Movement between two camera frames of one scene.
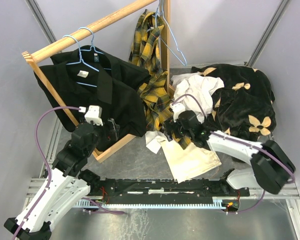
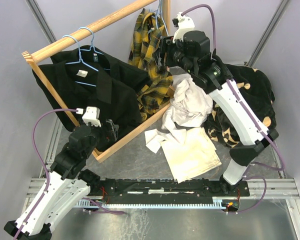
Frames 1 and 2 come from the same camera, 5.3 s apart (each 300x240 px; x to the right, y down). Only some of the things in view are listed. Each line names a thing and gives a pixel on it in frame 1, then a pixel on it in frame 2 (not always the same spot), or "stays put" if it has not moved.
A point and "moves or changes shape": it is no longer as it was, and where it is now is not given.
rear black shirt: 135,75 stays put
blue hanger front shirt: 82,60 stays put
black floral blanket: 243,109 stays put
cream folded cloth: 190,161 stays put
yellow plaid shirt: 145,51 moves or changes shape
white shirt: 194,92 moves or changes shape
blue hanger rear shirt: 93,46 stays put
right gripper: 172,125 to 166,46
